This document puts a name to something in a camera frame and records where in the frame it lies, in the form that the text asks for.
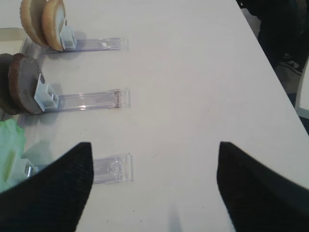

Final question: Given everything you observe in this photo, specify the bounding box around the clear bun pusher rack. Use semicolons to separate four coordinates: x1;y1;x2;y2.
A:
46;25;128;53

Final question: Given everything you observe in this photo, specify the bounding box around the front bun slice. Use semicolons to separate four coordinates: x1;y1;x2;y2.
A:
42;0;66;51

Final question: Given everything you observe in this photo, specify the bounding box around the black and white sneaker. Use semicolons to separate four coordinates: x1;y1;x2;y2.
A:
279;53;304;75

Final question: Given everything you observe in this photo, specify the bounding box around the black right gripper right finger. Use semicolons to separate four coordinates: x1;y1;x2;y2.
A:
216;142;309;232

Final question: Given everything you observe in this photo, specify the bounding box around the bun slice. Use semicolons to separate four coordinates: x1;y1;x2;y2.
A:
42;0;66;51
20;0;48;46

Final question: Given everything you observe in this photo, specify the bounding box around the green lettuce in holder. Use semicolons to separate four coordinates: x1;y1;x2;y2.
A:
0;119;26;192

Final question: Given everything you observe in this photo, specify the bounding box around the clear patty pusher rack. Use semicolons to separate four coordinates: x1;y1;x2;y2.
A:
34;84;131;113

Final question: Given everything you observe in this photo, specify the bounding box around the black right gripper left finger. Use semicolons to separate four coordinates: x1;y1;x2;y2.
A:
0;142;94;232

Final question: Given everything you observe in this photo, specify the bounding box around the brown meat patty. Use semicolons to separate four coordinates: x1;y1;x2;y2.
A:
8;53;43;115
0;53;21;115

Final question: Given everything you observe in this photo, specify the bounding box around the rear bun slice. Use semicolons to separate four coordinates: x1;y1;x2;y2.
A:
20;0;48;46

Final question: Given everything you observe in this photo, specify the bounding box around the clear lettuce pusher rack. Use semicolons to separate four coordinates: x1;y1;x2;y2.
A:
7;153;133;186

